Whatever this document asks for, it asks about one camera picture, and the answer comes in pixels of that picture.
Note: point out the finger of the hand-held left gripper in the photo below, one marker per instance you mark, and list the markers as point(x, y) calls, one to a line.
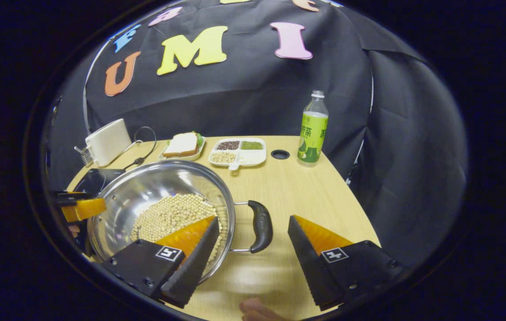
point(83, 208)

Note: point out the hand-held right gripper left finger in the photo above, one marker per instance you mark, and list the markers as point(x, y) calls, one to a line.
point(195, 267)

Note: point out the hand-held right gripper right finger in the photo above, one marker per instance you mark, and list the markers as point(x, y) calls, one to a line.
point(308, 267)

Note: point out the black induction cooktop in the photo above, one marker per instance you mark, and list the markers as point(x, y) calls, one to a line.
point(94, 180)

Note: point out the stainless steel pot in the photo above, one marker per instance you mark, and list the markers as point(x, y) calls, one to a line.
point(146, 187)

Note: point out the pile of soybeans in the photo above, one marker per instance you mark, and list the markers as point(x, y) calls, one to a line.
point(168, 214)

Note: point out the white toaster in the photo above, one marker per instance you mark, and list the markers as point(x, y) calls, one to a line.
point(108, 142)

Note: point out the small soybean heap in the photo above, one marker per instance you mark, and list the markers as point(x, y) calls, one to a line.
point(223, 157)

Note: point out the small white plate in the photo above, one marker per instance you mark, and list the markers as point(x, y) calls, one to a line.
point(197, 154)

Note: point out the white divided tray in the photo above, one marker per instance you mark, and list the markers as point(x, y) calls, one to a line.
point(252, 157)

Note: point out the dark red bean heap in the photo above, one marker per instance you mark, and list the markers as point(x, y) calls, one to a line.
point(228, 145)

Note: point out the green label drink bottle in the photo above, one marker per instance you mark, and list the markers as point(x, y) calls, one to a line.
point(313, 133)

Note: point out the green mung bean heap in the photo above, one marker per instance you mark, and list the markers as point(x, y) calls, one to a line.
point(251, 145)

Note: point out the black backdrop cloth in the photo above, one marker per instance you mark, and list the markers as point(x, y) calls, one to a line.
point(257, 98)

